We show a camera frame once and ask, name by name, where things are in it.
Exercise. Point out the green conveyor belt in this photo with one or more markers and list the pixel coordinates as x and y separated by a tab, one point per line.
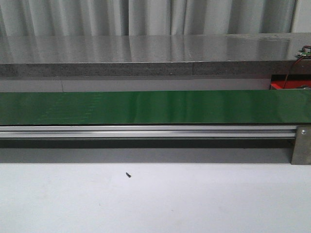
291	106

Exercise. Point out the grey stone-look shelf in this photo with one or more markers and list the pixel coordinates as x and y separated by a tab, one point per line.
153	55

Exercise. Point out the red bin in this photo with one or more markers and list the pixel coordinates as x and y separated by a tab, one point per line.
294	81

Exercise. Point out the small green circuit board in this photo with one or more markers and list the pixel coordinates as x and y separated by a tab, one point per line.
305	53

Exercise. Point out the grey curtain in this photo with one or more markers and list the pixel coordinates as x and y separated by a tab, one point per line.
144	17

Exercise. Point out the aluminium conveyor rail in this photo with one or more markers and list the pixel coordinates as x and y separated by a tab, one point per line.
149	131

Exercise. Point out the metal conveyor bracket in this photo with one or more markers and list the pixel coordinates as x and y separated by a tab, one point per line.
302	147

